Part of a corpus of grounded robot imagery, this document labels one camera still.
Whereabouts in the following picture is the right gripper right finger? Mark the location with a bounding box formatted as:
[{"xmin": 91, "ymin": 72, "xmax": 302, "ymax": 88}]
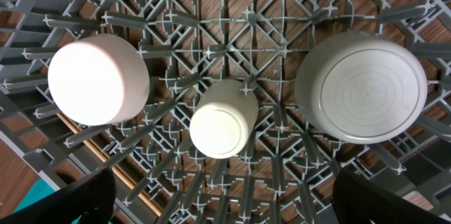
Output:
[{"xmin": 332, "ymin": 169, "xmax": 449, "ymax": 224}]

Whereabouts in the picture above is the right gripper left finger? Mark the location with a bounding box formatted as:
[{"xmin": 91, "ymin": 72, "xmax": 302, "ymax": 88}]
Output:
[{"xmin": 1, "ymin": 168, "xmax": 116, "ymax": 224}]

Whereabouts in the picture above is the wooden chopstick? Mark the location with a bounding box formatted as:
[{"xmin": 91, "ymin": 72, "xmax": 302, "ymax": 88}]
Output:
[{"xmin": 57, "ymin": 113, "xmax": 163, "ymax": 217}]

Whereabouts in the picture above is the grey bowl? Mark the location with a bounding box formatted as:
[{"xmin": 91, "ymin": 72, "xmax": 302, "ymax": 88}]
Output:
[{"xmin": 295, "ymin": 32, "xmax": 428, "ymax": 144}]

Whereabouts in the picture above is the pink shallow bowl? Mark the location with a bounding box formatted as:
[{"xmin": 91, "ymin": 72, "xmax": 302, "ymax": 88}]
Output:
[{"xmin": 47, "ymin": 34, "xmax": 150, "ymax": 126}]

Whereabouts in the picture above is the white cup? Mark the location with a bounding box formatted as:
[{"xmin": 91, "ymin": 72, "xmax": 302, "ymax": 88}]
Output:
[{"xmin": 189, "ymin": 80, "xmax": 259, "ymax": 159}]

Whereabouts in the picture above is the grey dishwasher rack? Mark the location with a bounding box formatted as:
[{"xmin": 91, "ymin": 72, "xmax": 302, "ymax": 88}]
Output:
[{"xmin": 1, "ymin": 0, "xmax": 450, "ymax": 223}]

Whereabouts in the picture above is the teal plastic serving tray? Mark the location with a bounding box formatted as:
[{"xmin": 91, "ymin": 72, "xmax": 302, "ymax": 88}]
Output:
[{"xmin": 12, "ymin": 178, "xmax": 113, "ymax": 224}]

